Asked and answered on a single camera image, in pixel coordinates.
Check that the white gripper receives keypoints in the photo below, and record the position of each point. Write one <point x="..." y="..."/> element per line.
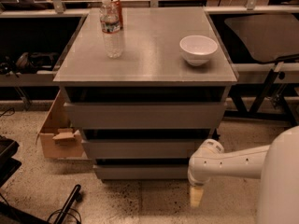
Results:
<point x="195" y="180"/>

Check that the grey bottom drawer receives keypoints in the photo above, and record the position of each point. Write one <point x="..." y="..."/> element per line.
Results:
<point x="140" y="172"/>

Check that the grey drawer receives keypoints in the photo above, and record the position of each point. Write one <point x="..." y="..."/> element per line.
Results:
<point x="140" y="172"/>
<point x="141" y="149"/>
<point x="136" y="116"/>

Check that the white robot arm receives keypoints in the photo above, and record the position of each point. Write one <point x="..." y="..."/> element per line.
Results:
<point x="275" y="165"/>

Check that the grey middle drawer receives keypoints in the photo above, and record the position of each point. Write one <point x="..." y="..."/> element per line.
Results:
<point x="141" y="149"/>

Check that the grey drawer cabinet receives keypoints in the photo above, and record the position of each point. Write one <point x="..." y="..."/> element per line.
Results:
<point x="151" y="56"/>

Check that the grey top drawer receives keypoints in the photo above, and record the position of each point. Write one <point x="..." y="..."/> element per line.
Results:
<point x="136" y="116"/>

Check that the white ceramic bowl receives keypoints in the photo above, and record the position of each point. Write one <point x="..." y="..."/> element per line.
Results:
<point x="197" y="49"/>

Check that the brown cardboard box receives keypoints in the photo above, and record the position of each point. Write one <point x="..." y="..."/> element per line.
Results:
<point x="59" y="139"/>

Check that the black office chair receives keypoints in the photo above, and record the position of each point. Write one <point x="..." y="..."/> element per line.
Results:
<point x="269" y="39"/>

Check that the black equipment left floor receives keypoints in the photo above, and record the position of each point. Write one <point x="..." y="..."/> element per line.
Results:
<point x="29" y="195"/>

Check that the red soda can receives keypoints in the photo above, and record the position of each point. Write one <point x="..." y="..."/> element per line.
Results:
<point x="117" y="4"/>

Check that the clear plastic water bottle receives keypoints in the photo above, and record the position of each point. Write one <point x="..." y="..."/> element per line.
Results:
<point x="111" y="29"/>

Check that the dark headphones on shelf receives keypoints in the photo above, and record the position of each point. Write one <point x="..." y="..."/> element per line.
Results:
<point x="30" y="63"/>

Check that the metal shelf frame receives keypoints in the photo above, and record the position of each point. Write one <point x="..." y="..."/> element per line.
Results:
<point x="31" y="26"/>

